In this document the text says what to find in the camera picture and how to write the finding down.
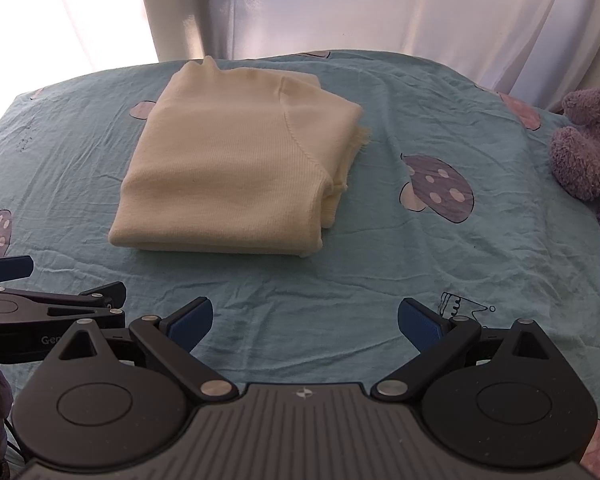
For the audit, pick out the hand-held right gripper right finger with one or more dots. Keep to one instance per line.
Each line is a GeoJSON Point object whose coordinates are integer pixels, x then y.
{"type": "Point", "coordinates": [420, 325]}

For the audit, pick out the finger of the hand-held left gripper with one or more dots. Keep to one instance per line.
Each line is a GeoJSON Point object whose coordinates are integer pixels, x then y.
{"type": "Point", "coordinates": [100, 297]}
{"type": "Point", "coordinates": [10, 267]}

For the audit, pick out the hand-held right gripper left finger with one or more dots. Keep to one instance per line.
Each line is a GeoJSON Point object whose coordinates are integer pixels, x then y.
{"type": "Point", "coordinates": [192, 325]}

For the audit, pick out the cream knit sweater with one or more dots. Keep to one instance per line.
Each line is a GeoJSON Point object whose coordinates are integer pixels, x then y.
{"type": "Point", "coordinates": [230, 160]}

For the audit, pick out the teal mushroom print bed sheet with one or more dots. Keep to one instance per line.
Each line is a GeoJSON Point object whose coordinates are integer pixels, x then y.
{"type": "Point", "coordinates": [355, 270]}

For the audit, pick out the purple plush toy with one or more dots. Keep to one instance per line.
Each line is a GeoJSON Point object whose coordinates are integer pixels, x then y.
{"type": "Point", "coordinates": [585, 150]}

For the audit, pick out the white curtain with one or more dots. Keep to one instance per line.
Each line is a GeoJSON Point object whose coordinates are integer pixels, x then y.
{"type": "Point", "coordinates": [380, 10]}

